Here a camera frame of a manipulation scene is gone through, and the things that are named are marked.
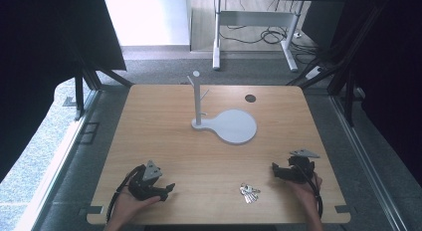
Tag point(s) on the bunch of silver keys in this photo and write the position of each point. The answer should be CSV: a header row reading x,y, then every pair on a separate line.
x,y
249,193

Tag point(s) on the black curtain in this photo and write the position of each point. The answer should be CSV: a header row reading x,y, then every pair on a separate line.
x,y
43,51
391,71

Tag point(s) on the white power strip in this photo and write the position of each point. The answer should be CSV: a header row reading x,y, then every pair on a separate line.
x,y
313,72

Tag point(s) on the white metal desk frame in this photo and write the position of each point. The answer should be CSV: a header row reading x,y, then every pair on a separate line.
x,y
255,18

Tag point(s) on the white key holder stand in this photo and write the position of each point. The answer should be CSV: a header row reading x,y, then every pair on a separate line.
x,y
233,125

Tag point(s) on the black metal stand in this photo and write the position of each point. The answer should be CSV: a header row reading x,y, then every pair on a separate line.
x,y
83,88
345,78

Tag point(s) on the person's right hand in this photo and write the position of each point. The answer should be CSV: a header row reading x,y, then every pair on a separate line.
x,y
305,192

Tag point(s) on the person's left hand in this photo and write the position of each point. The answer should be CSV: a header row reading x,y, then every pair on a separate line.
x,y
130,204

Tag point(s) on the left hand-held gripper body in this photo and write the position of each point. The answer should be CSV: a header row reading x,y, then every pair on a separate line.
x,y
148,178

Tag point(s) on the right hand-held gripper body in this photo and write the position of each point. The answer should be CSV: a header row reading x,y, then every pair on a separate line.
x,y
301,164

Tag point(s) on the white cabinet panel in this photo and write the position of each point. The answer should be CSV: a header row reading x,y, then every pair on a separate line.
x,y
147,21

